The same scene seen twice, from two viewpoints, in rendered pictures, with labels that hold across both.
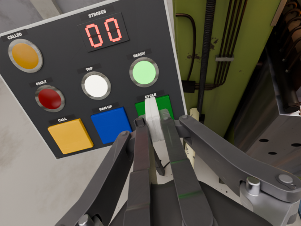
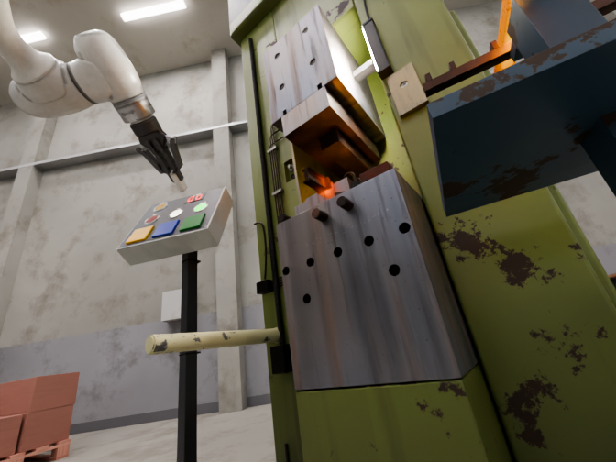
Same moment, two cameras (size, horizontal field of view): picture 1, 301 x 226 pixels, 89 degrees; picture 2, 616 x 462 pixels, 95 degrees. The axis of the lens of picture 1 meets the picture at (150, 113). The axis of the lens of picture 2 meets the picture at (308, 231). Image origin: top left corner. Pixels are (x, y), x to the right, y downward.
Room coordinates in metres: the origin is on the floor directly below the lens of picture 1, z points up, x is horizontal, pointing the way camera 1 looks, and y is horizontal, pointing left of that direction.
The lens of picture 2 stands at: (-0.63, -0.43, 0.55)
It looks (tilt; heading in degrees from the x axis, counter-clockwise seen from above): 23 degrees up; 3
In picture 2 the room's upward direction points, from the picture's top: 9 degrees counter-clockwise
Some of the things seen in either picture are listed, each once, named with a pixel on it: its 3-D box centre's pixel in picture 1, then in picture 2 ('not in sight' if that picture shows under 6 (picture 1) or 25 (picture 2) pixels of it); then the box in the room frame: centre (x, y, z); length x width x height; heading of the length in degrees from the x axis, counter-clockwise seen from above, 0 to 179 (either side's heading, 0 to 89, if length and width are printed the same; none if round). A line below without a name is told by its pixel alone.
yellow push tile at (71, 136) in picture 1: (72, 136); (140, 236); (0.22, 0.19, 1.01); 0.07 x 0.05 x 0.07; 84
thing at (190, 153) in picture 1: (189, 152); (226, 338); (0.22, -0.11, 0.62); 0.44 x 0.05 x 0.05; 149
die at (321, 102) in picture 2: not in sight; (335, 140); (0.30, -0.56, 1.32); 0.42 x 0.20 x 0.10; 149
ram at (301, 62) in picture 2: not in sight; (333, 91); (0.28, -0.59, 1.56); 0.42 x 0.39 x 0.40; 149
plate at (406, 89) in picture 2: not in sight; (406, 90); (0.07, -0.79, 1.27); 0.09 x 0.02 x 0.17; 59
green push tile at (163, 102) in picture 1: (155, 114); (192, 223); (0.20, -0.01, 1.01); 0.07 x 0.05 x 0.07; 84
